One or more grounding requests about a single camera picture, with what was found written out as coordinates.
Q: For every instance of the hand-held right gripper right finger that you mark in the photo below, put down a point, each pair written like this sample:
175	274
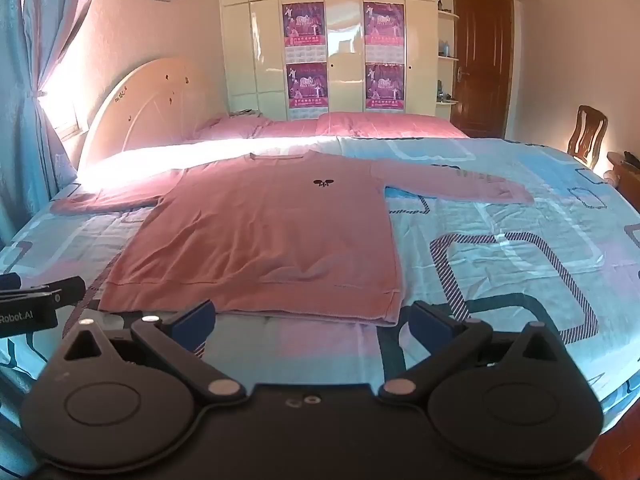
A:
436	326

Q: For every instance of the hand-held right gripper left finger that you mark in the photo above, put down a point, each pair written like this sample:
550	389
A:
194	324

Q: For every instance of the pink long-sleeved shirt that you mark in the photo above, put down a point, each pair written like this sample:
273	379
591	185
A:
260	240

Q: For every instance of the blue patterned bed sheet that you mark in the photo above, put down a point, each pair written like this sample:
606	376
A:
500	280

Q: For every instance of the pink pillow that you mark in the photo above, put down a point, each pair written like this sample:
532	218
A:
250	127
390	125

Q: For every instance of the dark flat object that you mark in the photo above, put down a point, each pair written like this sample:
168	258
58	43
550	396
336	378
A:
244	111

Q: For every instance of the cream round headboard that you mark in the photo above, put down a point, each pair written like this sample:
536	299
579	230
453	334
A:
145	110

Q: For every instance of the blue curtain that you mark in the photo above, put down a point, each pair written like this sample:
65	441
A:
30	85

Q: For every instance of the small shelf ornament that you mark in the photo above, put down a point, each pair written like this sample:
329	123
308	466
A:
440	91

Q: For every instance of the wooden side table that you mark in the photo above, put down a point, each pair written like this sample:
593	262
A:
625	175

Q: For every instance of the wooden chair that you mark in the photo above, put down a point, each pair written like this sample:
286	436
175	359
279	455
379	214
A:
586	135

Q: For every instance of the brown wooden door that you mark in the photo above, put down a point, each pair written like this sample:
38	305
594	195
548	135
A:
482	65

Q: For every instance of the blue shelf ornament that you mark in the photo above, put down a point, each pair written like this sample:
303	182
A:
445	48

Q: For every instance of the cream wardrobe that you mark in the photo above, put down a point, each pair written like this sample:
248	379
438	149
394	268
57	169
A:
345	35

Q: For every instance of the purple wall poster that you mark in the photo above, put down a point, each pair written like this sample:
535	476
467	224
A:
384	87
383	30
307	90
303	30

